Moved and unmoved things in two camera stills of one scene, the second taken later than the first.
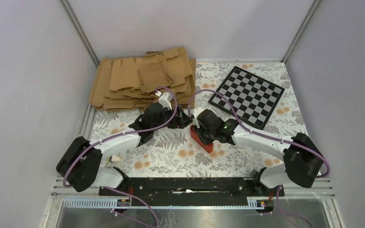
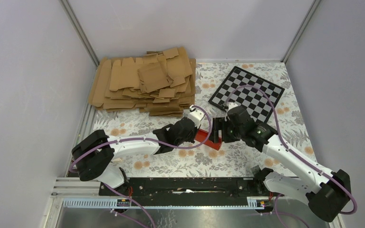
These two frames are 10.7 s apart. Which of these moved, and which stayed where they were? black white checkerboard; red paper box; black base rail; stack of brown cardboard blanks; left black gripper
Moved: red paper box; left black gripper
Stayed: black white checkerboard; black base rail; stack of brown cardboard blanks
